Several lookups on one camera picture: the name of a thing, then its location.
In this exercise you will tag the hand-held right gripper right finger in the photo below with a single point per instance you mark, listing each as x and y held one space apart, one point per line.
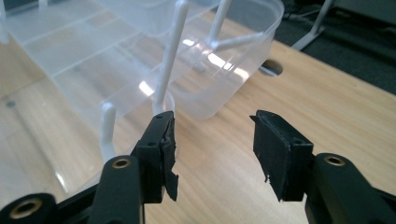
280 155

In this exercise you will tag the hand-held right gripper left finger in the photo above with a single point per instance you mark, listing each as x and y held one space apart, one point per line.
154 161

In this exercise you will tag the clear plastic storage box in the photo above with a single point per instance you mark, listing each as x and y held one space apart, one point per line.
93 62

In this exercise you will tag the grey metal desk frame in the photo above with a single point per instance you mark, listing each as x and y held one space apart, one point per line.
314 28

